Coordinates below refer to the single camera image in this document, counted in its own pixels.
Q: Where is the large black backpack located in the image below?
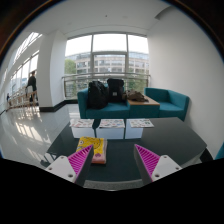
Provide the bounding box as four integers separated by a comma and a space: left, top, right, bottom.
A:
87, 80, 110, 110

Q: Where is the teal armchair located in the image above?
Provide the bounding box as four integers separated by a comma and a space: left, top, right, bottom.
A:
214, 142, 224, 161

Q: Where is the printed sticker sheet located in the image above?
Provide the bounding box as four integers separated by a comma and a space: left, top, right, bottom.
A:
98, 119, 126, 129
69, 118, 95, 129
128, 118, 155, 129

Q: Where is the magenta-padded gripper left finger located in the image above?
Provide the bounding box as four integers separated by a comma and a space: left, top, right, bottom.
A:
44, 144, 95, 187

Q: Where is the wooden sofa table panel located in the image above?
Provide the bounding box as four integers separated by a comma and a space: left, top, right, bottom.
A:
127, 96, 161, 107

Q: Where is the row of wooden stools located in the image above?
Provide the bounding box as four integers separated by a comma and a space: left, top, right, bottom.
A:
6, 84, 38, 109

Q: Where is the orange pink yellow cartoon towel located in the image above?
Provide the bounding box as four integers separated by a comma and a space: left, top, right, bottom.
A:
75, 136, 109, 165

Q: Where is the person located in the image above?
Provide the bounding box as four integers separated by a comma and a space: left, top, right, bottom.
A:
26, 70, 38, 103

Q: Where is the metal window railing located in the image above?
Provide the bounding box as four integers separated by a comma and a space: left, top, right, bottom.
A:
61, 72, 151, 100

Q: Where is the brown bag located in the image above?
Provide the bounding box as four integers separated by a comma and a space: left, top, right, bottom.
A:
125, 89, 149, 103

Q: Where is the teal sofa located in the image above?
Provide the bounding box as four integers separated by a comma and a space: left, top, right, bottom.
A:
77, 87, 190, 122

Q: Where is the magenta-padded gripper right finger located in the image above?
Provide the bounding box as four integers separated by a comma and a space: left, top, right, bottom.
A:
133, 143, 183, 186

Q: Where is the black backpack with light patch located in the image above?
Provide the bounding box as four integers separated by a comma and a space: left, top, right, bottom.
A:
106, 78, 125, 104

